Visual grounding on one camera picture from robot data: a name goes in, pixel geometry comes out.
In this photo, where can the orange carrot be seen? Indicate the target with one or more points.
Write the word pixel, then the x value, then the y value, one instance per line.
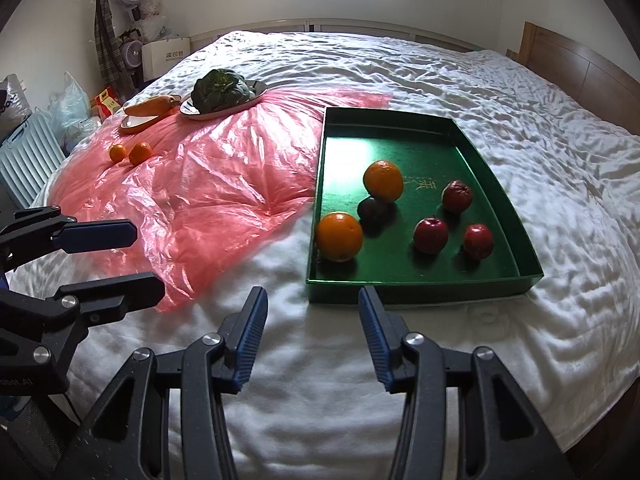
pixel 156 106

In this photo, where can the grey plastic bag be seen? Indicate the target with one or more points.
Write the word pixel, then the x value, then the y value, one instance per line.
pixel 15 108

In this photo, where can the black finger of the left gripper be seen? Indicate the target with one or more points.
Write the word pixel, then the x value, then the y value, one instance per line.
pixel 108 301

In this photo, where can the lower purple fan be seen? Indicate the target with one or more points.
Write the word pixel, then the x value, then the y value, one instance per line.
pixel 131 52

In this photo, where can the orange-rimmed oval dish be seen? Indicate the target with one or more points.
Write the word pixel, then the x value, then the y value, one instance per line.
pixel 133 124

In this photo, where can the wooden headboard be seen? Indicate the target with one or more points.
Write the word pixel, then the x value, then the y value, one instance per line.
pixel 596 83

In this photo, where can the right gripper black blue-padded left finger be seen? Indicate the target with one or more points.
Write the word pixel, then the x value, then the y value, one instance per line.
pixel 125 434

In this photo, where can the light blue suitcase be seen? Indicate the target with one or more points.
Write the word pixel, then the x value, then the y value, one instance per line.
pixel 29 157

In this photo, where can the mandarin orange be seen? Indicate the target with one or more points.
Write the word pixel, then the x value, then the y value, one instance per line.
pixel 141 152

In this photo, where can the dark green leafy vegetable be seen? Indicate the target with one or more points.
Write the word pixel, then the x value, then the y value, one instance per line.
pixel 219 88

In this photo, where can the translucent blue plastic bag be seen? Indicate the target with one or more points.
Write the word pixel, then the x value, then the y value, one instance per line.
pixel 70 115

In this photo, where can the red apple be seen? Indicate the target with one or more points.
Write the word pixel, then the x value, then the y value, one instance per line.
pixel 478 241
pixel 430 236

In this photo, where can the red apple back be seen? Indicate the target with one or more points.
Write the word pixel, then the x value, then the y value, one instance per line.
pixel 478 241

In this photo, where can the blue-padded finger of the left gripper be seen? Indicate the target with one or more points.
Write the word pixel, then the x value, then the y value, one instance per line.
pixel 29 234

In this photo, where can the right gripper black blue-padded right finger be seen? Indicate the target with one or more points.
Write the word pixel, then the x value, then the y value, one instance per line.
pixel 501 434

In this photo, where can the plaid scarf on rack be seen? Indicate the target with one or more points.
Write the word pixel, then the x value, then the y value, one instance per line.
pixel 112 68

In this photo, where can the dark purple plum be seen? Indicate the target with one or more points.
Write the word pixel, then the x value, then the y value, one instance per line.
pixel 372 211

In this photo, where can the white cardboard box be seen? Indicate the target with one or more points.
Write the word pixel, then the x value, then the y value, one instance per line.
pixel 162 55

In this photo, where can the black-rimmed white plate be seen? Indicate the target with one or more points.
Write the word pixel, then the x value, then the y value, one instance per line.
pixel 190 111

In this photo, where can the ribbed red tomato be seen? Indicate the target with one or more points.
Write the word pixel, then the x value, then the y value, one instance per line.
pixel 456 197

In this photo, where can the green shallow tray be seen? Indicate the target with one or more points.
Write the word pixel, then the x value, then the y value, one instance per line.
pixel 430 152

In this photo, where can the pink plastic sheet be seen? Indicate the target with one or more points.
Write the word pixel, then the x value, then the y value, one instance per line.
pixel 212 192

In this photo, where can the red yellow snack box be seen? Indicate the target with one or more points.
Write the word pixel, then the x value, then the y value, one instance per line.
pixel 106 103

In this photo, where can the small orange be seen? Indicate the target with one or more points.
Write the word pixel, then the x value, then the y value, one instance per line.
pixel 117 153

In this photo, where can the large mandarin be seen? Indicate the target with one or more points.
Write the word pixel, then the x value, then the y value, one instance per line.
pixel 383 181

